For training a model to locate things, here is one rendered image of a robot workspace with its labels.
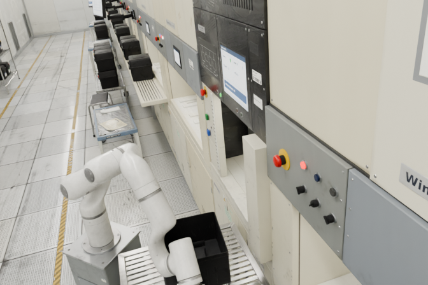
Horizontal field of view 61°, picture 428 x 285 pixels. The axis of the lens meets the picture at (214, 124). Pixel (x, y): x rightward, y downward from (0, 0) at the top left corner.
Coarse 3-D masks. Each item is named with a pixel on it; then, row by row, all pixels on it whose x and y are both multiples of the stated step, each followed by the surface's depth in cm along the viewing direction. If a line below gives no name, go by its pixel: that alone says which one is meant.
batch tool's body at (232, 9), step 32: (192, 0) 185; (224, 0) 139; (256, 0) 111; (224, 32) 146; (256, 32) 115; (256, 64) 121; (224, 96) 165; (224, 128) 219; (256, 128) 133; (224, 160) 204; (256, 160) 127; (224, 192) 204; (256, 192) 133; (256, 224) 141
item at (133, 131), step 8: (120, 104) 458; (96, 112) 441; (112, 112) 437; (128, 112) 425; (96, 120) 410; (104, 120) 414; (128, 120) 407; (96, 128) 396; (120, 128) 390; (136, 128) 386; (104, 136) 375; (112, 136) 377; (136, 136) 388
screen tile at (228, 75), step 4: (224, 56) 152; (228, 56) 147; (224, 60) 153; (228, 60) 148; (228, 64) 150; (224, 68) 156; (224, 72) 157; (228, 72) 152; (232, 72) 146; (224, 76) 158; (228, 76) 153; (232, 76) 147; (232, 80) 148
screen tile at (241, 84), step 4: (236, 60) 139; (236, 64) 140; (240, 64) 136; (236, 68) 141; (240, 68) 136; (244, 68) 132; (240, 72) 137; (244, 72) 133; (236, 76) 143; (244, 76) 134; (236, 80) 144; (240, 80) 139; (244, 80) 135; (236, 84) 145; (240, 84) 140; (244, 84) 136; (240, 88) 141; (244, 88) 137
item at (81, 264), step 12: (120, 228) 192; (132, 228) 191; (120, 240) 183; (132, 240) 186; (72, 252) 179; (84, 252) 178; (108, 252) 177; (120, 252) 177; (72, 264) 182; (84, 264) 176; (96, 264) 170; (108, 264) 170; (132, 264) 188; (84, 276) 181; (96, 276) 175; (108, 276) 172; (144, 276) 198
